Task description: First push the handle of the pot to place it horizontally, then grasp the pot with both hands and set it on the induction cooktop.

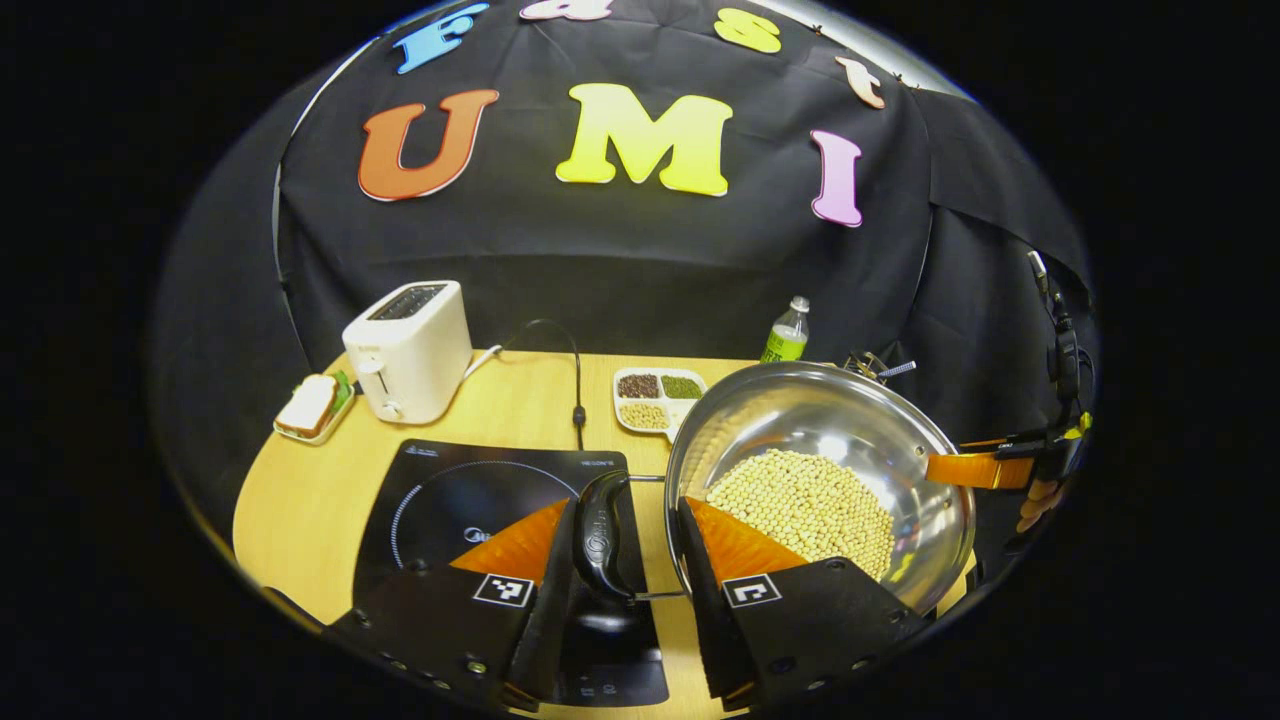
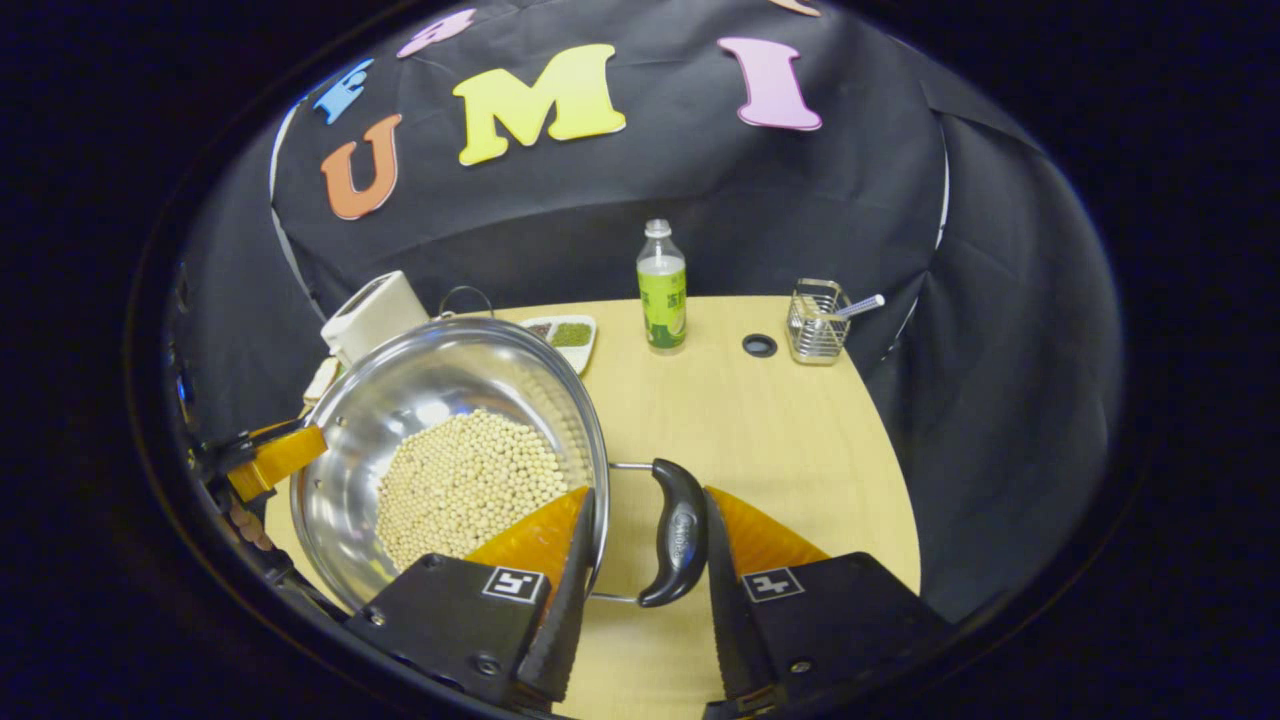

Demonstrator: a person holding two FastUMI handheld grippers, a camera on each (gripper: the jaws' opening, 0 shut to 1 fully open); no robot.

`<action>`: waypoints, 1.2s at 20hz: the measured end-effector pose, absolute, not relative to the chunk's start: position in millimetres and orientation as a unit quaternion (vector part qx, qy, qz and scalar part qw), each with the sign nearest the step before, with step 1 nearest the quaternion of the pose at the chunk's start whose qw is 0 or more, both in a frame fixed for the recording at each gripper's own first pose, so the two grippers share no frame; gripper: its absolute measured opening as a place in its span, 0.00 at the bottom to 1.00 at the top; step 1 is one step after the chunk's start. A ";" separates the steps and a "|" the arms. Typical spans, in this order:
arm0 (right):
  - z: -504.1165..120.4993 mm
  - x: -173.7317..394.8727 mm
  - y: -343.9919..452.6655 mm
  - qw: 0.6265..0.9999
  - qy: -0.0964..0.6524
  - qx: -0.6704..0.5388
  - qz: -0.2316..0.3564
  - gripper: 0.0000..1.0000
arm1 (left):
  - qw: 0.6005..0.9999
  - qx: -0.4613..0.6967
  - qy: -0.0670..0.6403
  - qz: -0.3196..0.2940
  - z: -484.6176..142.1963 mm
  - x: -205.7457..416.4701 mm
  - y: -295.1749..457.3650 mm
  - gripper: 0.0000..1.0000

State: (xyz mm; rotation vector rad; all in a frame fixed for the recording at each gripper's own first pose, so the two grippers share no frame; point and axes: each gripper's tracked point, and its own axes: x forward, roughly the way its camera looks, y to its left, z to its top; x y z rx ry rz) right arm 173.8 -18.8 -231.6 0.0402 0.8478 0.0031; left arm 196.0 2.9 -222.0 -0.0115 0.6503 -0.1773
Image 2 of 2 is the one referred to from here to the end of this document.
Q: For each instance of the pile of yellow soybeans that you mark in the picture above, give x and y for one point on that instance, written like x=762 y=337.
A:
x=460 y=480

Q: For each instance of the white divided bean dish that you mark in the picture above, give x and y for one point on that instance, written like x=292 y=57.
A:
x=572 y=335

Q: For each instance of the white toaster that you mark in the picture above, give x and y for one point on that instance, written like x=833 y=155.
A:
x=375 y=315

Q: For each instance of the green label drink bottle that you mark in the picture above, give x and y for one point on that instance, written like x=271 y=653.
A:
x=662 y=300

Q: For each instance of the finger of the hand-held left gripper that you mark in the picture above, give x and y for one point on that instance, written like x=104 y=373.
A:
x=280 y=458

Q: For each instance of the black table grommet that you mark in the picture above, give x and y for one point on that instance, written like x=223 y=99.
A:
x=745 y=345

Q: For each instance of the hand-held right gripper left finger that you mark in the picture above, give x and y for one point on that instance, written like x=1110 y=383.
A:
x=570 y=620

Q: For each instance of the black backdrop cloth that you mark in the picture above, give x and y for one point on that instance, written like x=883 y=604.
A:
x=600 y=200

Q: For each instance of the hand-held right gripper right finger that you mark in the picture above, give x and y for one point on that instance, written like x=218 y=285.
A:
x=728 y=620

